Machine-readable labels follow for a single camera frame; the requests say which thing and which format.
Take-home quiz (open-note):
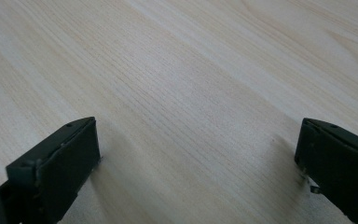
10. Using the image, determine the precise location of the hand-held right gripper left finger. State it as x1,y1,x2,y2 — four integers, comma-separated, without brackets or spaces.
0,116,102,224

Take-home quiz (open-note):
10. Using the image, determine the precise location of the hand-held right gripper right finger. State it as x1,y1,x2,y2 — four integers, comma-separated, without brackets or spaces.
294,117,358,224

